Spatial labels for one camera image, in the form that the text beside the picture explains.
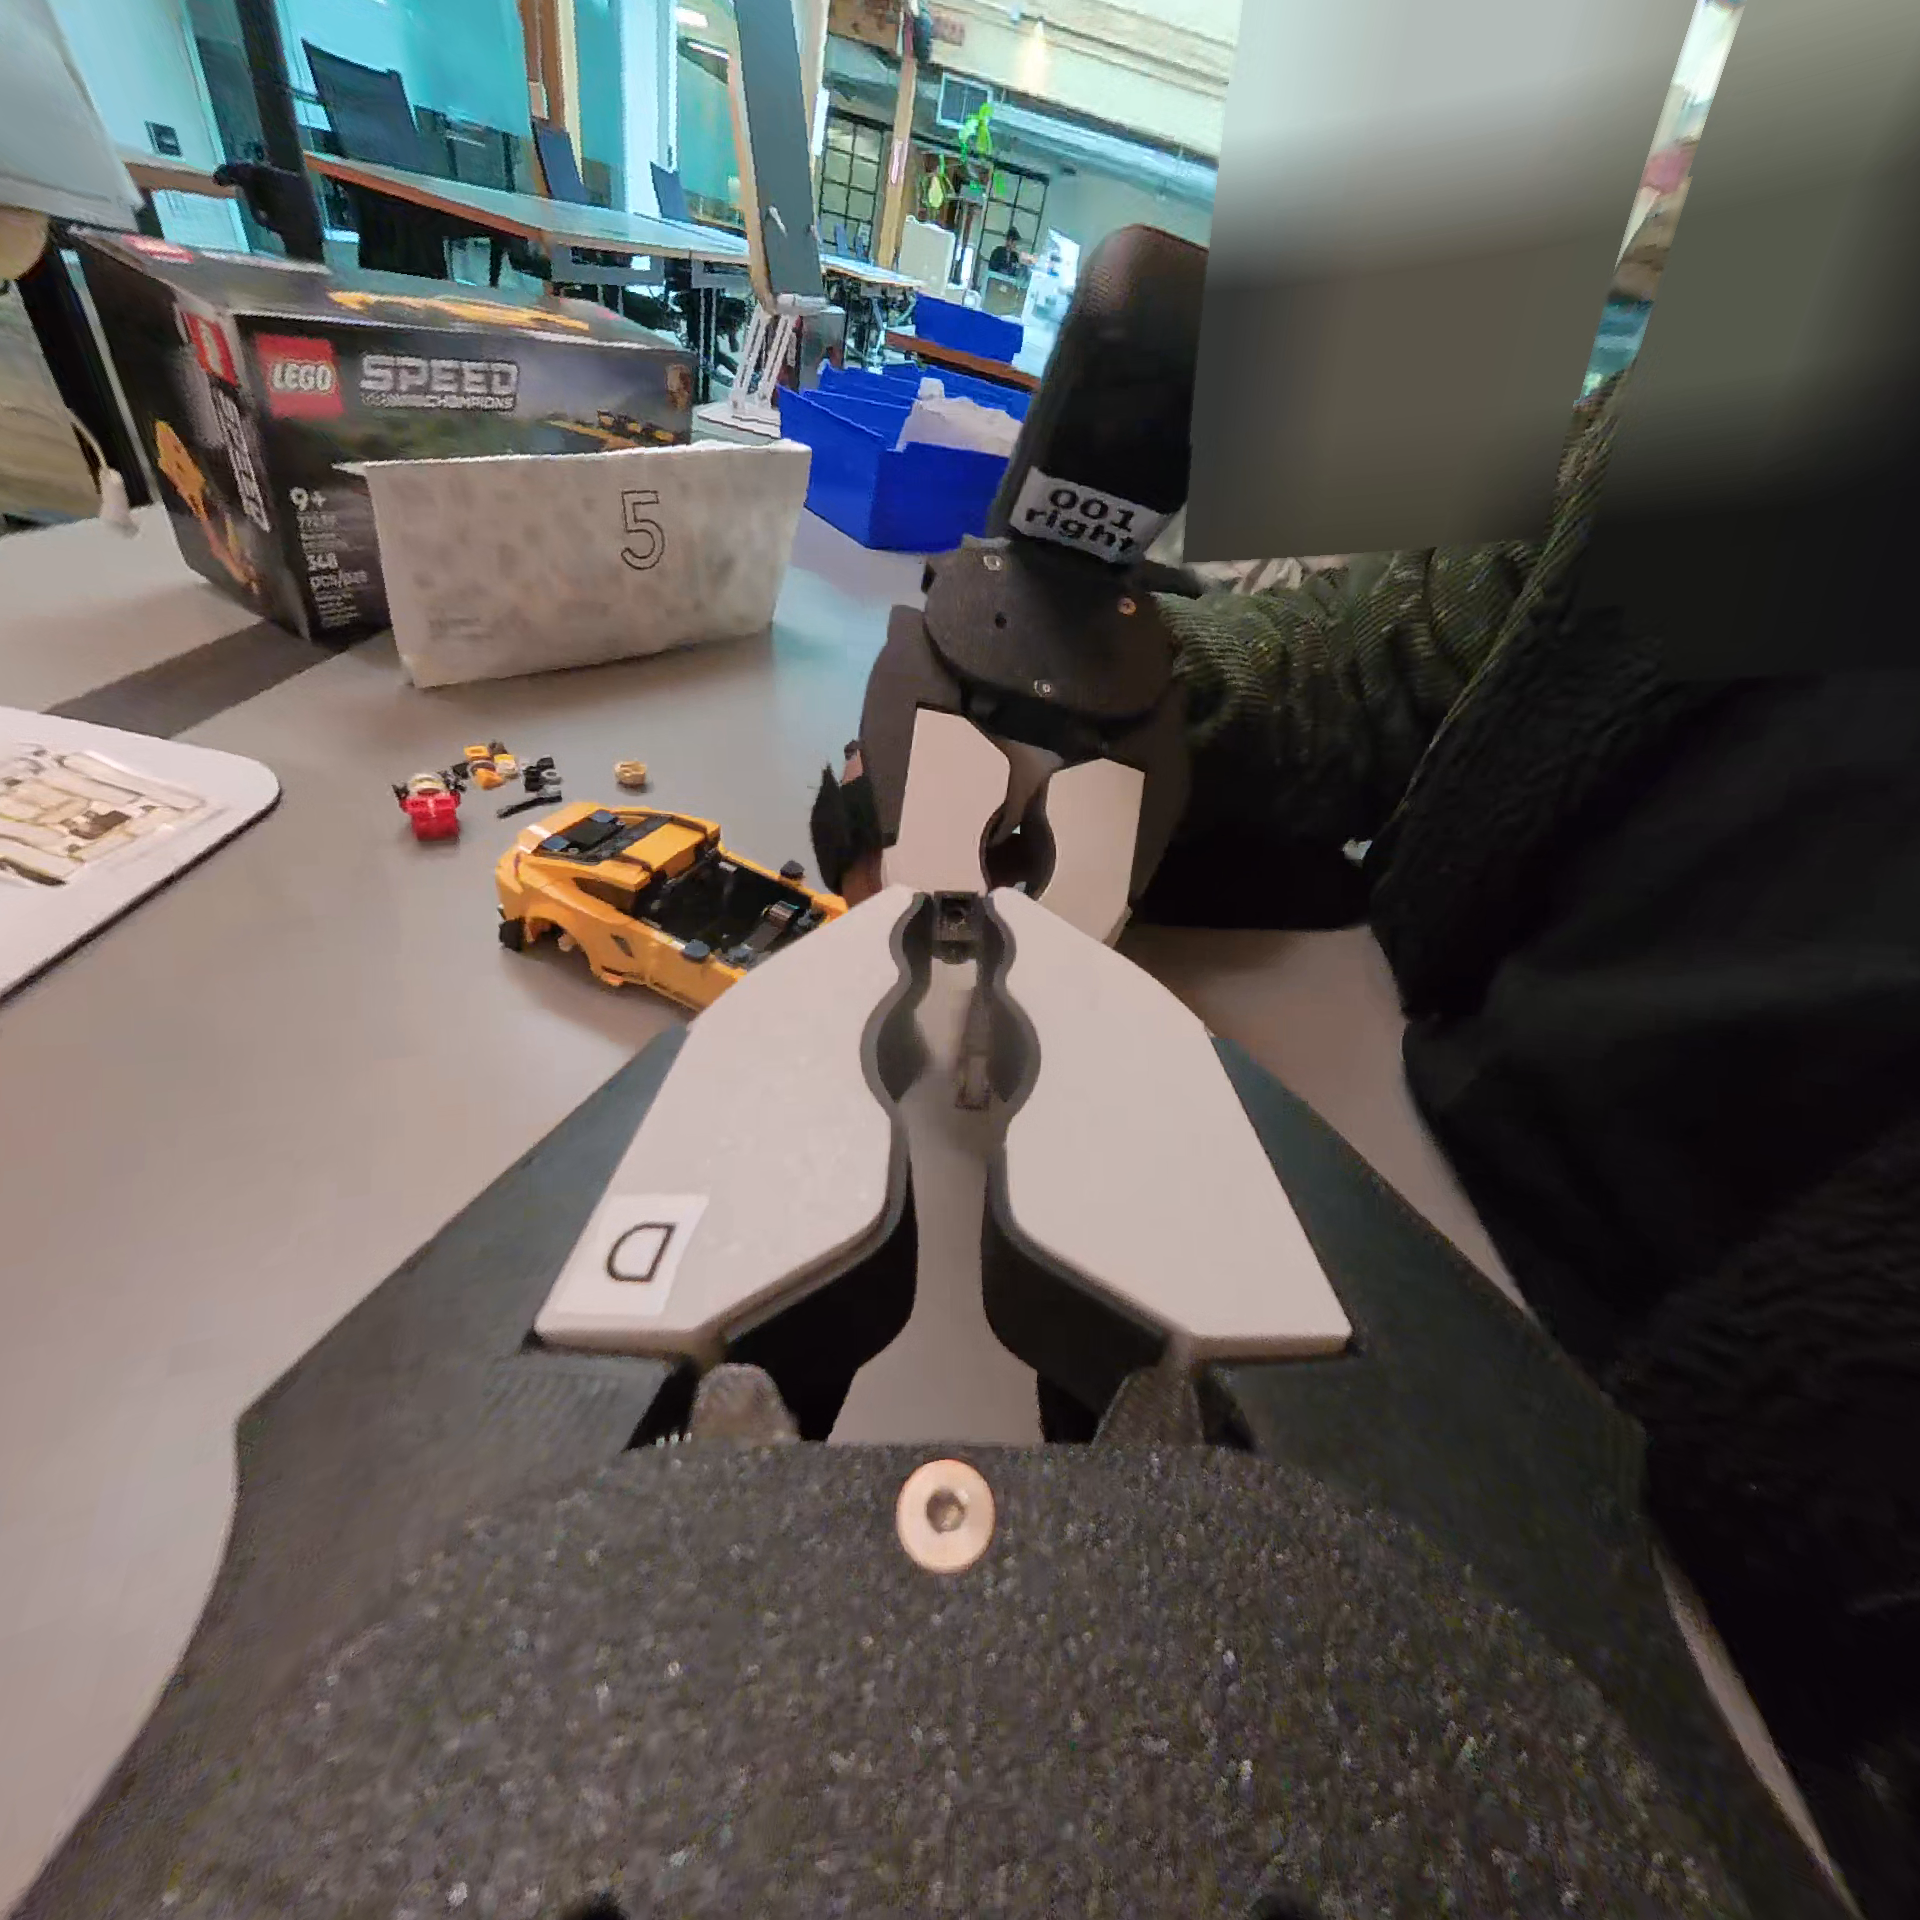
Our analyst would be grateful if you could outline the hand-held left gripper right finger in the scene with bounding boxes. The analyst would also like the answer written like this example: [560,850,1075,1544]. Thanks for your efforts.
[987,888,1353,1445]

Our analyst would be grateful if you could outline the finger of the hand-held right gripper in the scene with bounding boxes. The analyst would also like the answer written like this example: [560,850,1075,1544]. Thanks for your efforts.
[882,707,1019,902]
[1032,754,1139,944]

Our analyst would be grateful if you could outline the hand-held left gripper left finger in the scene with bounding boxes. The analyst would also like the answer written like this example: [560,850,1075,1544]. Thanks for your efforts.
[535,884,940,1445]

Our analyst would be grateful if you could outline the person's right forearm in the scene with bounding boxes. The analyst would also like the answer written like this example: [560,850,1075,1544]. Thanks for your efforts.
[1132,373,1631,929]

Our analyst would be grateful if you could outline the yellow lego car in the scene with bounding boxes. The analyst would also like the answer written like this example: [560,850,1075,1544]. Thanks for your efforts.
[495,801,852,992]

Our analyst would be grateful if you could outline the black lego set box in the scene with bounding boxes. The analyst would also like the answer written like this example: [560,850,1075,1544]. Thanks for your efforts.
[67,224,701,643]

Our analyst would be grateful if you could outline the white paper sheet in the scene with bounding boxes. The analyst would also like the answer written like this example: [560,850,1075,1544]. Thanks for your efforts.
[901,378,1030,452]

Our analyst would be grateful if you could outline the blue plastic bin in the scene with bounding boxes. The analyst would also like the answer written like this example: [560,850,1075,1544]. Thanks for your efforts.
[781,364,1040,554]
[913,291,1032,369]

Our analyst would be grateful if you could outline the green plant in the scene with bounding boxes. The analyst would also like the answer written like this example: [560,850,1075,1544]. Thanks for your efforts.
[919,102,1011,216]

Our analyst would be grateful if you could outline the white paper bag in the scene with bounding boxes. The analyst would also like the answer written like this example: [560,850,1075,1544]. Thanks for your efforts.
[336,441,812,690]

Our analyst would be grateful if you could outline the leaning black board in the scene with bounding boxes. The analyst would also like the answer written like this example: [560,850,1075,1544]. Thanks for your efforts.
[731,0,832,437]

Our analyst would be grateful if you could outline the long dark desk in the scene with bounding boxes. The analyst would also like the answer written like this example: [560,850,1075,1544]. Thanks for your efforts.
[300,149,753,309]

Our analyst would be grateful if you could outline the white booklet stand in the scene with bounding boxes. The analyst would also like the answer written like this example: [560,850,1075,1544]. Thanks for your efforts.
[0,703,282,999]

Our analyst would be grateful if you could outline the white sticker sheet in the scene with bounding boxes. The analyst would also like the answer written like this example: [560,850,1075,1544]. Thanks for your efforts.
[0,745,208,888]

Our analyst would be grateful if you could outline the black office chair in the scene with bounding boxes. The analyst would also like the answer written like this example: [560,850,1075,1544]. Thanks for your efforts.
[300,42,453,186]

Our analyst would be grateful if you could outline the open white instruction booklet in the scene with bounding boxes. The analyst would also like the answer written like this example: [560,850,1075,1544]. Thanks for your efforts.
[0,0,149,234]

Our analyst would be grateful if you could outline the white cable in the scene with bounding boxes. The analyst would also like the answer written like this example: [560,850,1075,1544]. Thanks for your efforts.
[67,395,149,537]

